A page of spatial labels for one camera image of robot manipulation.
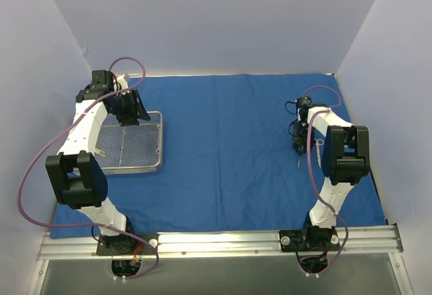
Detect steel scissors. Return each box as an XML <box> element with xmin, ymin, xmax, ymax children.
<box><xmin>315</xmin><ymin>138</ymin><xmax>324</xmax><ymax>168</ymax></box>

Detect steel forceps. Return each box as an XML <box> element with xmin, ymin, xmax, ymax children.
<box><xmin>297</xmin><ymin>153</ymin><xmax>302</xmax><ymax>168</ymax></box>

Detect wire mesh instrument tray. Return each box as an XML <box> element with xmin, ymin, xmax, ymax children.
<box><xmin>72</xmin><ymin>109</ymin><xmax>165</xmax><ymax>177</ymax></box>

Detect blue surgical wrap cloth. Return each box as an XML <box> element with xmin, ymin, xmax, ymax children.
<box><xmin>49</xmin><ymin>73</ymin><xmax>387</xmax><ymax>239</ymax></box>

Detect steel tweezers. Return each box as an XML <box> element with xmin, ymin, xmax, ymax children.
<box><xmin>94</xmin><ymin>148</ymin><xmax>106</xmax><ymax>157</ymax></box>

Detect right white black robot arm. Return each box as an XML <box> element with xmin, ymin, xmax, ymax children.
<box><xmin>291</xmin><ymin>97</ymin><xmax>370</xmax><ymax>250</ymax></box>

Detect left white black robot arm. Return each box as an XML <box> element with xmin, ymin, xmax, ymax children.
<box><xmin>45</xmin><ymin>89</ymin><xmax>150</xmax><ymax>254</ymax></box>

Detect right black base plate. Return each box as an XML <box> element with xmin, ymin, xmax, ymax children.
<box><xmin>279</xmin><ymin>228</ymin><xmax>340</xmax><ymax>252</ymax></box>

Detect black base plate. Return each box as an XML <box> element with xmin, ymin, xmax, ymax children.
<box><xmin>96</xmin><ymin>234</ymin><xmax>155</xmax><ymax>256</ymax></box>
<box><xmin>279</xmin><ymin>228</ymin><xmax>340</xmax><ymax>252</ymax></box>

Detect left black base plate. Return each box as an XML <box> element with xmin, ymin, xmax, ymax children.
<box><xmin>96</xmin><ymin>234</ymin><xmax>155</xmax><ymax>256</ymax></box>

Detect aluminium front rail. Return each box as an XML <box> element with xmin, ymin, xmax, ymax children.
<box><xmin>38</xmin><ymin>225</ymin><xmax>403</xmax><ymax>260</ymax></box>

